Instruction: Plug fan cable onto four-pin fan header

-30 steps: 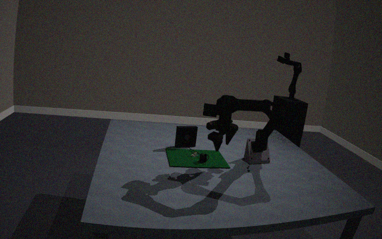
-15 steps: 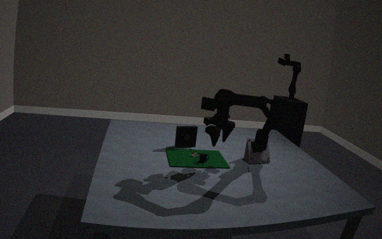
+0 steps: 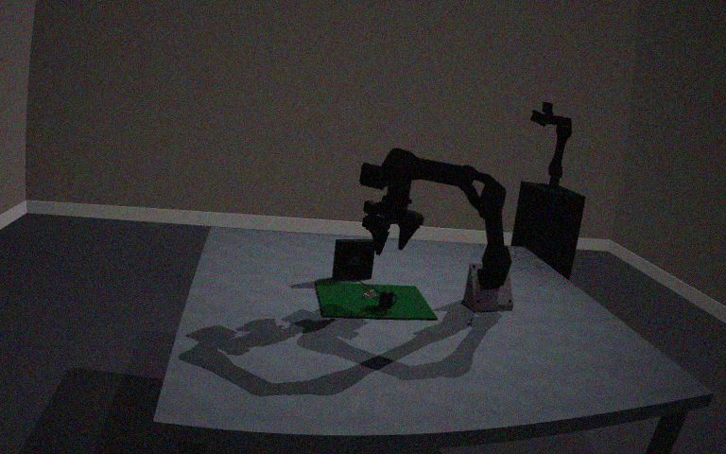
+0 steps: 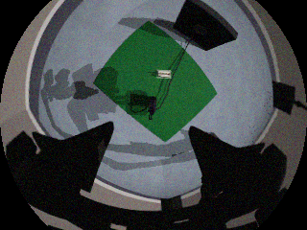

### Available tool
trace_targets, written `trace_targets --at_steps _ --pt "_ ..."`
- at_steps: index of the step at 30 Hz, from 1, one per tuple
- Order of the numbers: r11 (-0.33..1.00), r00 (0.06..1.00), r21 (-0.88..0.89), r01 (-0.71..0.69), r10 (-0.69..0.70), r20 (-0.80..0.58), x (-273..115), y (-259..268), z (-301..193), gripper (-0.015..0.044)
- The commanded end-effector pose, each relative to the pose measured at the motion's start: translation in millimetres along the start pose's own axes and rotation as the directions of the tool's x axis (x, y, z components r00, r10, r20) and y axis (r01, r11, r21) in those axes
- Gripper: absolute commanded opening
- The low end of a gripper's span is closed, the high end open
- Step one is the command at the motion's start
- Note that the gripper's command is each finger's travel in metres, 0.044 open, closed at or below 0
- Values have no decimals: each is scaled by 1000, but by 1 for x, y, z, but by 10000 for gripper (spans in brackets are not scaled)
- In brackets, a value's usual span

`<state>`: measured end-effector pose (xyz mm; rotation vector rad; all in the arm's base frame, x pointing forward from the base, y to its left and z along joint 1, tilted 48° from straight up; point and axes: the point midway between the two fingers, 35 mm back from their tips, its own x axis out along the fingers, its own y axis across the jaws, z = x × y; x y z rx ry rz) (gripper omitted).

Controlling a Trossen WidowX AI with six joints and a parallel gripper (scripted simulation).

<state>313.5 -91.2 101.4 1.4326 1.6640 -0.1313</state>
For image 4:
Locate green circuit board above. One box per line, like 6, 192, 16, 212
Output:
93, 20, 218, 142

